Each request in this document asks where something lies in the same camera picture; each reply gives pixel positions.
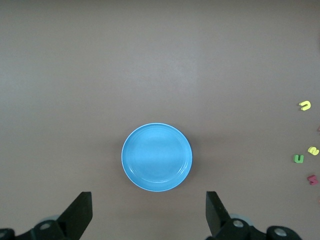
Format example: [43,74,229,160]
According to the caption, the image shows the brown table cover mat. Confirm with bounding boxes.
[0,0,320,240]

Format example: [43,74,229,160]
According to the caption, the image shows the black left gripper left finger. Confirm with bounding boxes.
[0,191,93,240]

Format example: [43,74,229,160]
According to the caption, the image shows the yellow foam letter u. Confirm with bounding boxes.
[298,100,312,112]

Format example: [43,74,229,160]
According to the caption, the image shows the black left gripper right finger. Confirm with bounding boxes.
[206,191,301,240]

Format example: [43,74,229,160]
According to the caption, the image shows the blue plate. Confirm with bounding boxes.
[121,122,194,193]

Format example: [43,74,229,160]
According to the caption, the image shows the maroon foam letter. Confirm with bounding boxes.
[306,174,319,186]

